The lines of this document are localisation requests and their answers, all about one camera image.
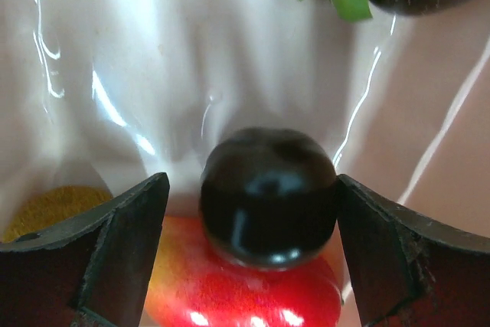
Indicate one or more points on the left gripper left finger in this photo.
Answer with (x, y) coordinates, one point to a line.
(92, 269)

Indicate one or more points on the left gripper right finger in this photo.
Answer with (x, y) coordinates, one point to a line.
(408, 269)

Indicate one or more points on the orange brown fruit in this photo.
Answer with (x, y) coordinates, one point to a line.
(51, 207)

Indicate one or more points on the red chili pepper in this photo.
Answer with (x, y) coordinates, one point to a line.
(191, 286)

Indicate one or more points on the dark purple plum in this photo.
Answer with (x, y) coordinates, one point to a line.
(267, 198)

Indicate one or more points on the pink plastic bin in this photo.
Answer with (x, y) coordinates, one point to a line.
(107, 93)

